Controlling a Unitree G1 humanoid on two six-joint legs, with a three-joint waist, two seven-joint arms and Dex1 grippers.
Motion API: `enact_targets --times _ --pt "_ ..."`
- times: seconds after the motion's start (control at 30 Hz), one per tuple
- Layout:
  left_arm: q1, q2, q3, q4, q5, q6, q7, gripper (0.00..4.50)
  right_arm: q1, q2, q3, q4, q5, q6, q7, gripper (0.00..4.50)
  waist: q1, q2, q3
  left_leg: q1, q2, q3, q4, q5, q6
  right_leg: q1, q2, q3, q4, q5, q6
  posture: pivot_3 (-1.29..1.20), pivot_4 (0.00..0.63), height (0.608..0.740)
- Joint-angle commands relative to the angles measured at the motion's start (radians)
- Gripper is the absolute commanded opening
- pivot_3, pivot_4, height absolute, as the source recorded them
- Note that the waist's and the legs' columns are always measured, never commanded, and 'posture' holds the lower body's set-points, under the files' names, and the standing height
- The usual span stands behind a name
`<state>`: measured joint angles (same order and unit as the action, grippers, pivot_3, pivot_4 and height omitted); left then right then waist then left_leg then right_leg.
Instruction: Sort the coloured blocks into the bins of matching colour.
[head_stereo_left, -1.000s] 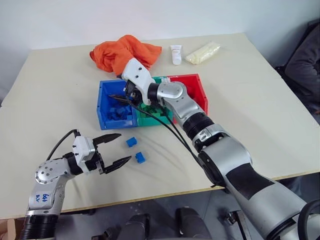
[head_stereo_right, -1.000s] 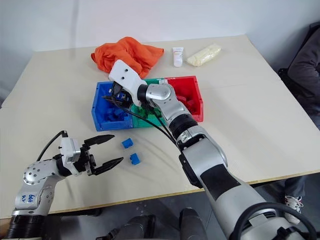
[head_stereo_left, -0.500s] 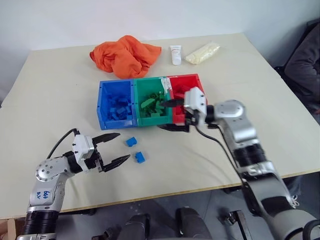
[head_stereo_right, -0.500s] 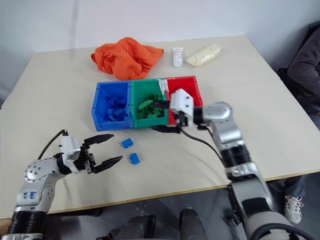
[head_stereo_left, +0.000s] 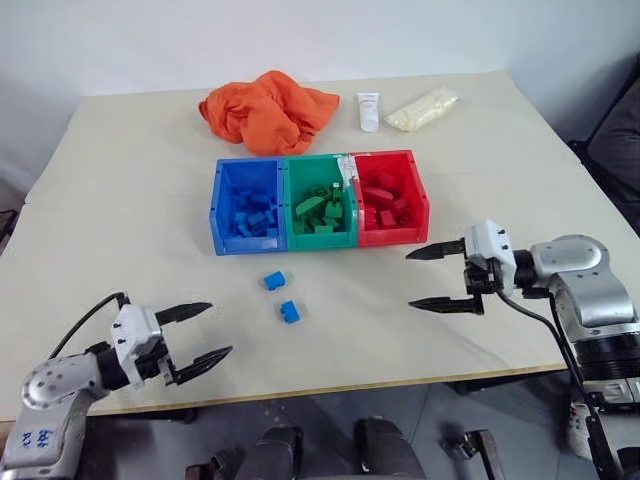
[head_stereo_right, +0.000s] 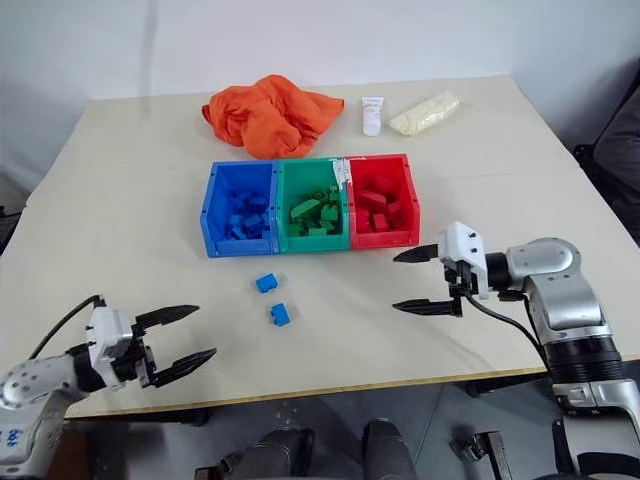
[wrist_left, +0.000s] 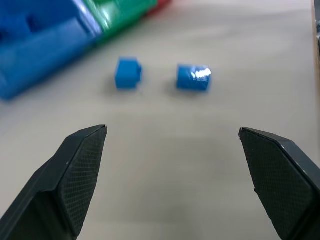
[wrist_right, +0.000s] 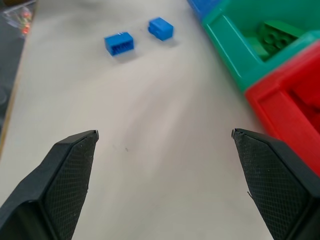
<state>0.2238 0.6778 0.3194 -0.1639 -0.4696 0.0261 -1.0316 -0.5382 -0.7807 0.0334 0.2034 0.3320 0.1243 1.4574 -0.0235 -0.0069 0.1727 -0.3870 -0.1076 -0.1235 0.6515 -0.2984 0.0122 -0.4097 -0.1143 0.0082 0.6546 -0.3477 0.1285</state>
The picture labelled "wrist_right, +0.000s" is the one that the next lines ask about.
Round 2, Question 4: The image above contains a red plastic bin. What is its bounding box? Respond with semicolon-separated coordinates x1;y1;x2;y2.
244;39;320;177

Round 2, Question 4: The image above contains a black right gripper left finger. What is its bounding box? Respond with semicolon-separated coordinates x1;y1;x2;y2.
0;129;100;240

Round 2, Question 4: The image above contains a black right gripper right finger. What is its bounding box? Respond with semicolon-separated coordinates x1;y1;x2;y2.
231;128;320;240

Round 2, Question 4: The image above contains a green toy block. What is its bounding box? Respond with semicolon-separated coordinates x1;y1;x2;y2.
258;20;306;55
246;37;268;62

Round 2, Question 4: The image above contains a clear plastic bag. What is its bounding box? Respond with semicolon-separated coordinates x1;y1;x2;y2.
0;0;37;38

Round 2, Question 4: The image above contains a green plastic bin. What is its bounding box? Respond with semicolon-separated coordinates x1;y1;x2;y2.
201;0;320;92

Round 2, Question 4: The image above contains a blue toy block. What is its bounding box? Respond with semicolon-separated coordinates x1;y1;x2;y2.
147;16;175;41
103;32;136;57

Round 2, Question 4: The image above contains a blue plastic bin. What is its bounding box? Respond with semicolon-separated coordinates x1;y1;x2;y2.
187;0;227;22

